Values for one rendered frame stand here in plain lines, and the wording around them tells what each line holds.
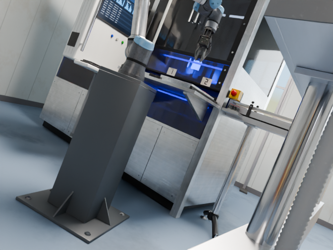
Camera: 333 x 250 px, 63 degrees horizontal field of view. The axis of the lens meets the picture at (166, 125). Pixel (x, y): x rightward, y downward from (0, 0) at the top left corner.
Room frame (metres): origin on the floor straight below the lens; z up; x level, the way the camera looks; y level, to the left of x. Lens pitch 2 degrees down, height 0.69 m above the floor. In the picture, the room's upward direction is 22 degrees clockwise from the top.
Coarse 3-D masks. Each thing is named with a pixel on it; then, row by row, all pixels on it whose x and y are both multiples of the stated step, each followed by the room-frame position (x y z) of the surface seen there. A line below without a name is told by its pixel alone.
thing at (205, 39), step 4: (208, 28) 1.71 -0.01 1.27; (204, 32) 1.72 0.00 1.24; (208, 32) 1.74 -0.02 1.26; (212, 32) 1.76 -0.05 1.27; (200, 36) 1.73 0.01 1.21; (204, 36) 1.72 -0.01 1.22; (208, 36) 1.71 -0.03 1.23; (200, 40) 1.72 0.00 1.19; (204, 40) 1.72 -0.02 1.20; (208, 40) 1.71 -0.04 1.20; (200, 44) 1.74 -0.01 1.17; (204, 44) 1.71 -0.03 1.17; (208, 44) 1.71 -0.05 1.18
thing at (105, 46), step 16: (96, 0) 2.10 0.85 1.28; (112, 0) 2.19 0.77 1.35; (128, 0) 2.29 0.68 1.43; (80, 16) 2.16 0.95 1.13; (112, 16) 2.23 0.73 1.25; (128, 16) 2.34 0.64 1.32; (80, 32) 2.10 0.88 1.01; (96, 32) 2.17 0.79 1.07; (112, 32) 2.27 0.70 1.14; (128, 32) 2.38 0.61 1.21; (80, 48) 2.11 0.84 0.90; (96, 48) 2.21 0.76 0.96; (112, 48) 2.32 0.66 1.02; (112, 64) 2.36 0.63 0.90
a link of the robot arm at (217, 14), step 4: (216, 8) 1.73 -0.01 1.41; (220, 8) 1.73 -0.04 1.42; (212, 12) 1.72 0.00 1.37; (216, 12) 1.72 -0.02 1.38; (220, 12) 1.73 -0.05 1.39; (212, 16) 1.73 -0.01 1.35; (216, 16) 1.73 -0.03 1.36; (220, 16) 1.74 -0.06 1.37; (212, 20) 1.73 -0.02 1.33; (216, 20) 1.73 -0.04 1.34
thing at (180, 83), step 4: (160, 76) 1.84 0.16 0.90; (164, 76) 1.82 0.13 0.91; (168, 80) 1.80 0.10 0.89; (172, 80) 1.78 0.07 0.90; (176, 80) 1.76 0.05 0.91; (180, 80) 1.75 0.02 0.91; (180, 84) 1.74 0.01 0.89; (184, 84) 1.72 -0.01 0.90; (188, 84) 1.71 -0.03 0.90; (192, 84) 1.70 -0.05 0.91; (196, 88) 1.75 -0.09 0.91; (204, 92) 1.84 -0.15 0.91; (208, 96) 1.90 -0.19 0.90
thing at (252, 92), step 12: (156, 0) 2.53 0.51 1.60; (168, 48) 2.34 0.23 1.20; (216, 60) 2.07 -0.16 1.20; (240, 72) 2.03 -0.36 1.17; (240, 84) 2.10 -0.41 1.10; (252, 84) 2.29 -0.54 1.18; (276, 84) 2.80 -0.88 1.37; (252, 96) 2.38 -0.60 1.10; (264, 96) 2.63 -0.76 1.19; (264, 108) 2.75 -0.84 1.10
